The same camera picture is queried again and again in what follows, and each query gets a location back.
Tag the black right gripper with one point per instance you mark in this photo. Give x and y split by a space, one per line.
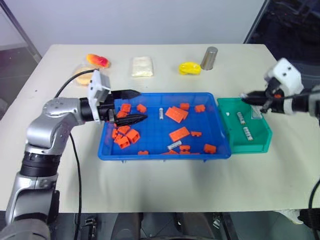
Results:
275 103

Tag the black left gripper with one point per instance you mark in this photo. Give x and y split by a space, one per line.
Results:
106 110

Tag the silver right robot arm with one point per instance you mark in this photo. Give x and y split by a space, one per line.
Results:
301 103

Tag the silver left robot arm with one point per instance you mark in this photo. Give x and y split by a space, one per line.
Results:
47 125

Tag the white label in green bin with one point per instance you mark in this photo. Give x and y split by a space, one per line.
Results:
256 112

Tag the blue plastic bin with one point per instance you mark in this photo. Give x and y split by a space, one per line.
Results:
155 130

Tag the green plastic bin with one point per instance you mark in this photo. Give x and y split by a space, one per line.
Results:
237 147

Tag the small orange toy brick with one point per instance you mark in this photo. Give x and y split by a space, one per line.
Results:
125 107
210 148
196 134
184 106
121 114
115 133
185 148
133 136
141 108
123 129
199 108
143 152
122 143

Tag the white plastic packet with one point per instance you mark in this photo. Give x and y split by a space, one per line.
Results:
142 66

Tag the large orange brick plate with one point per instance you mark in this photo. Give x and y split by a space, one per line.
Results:
176 114
179 133

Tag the clear packed round pastry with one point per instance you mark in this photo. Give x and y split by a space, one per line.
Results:
82 77

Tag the orange red toy fruit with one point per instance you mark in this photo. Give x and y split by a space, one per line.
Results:
98 60

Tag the flat orange brick plate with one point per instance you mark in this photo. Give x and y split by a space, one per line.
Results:
170 152

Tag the silver metal cup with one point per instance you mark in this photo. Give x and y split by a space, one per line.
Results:
209 58

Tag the yellow plastic toy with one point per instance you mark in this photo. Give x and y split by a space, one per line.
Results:
189 68

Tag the white black object under table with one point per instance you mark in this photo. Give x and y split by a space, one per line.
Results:
300 216

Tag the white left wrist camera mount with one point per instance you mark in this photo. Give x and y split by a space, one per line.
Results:
98 86

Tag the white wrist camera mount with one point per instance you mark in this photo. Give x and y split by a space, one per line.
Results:
287 73
98 86

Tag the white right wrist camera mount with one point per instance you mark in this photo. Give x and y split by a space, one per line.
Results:
287 73

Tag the dark panel with frame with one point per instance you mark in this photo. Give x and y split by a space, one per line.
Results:
287 27

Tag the dark metal frame post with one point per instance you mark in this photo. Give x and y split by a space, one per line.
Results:
22 32

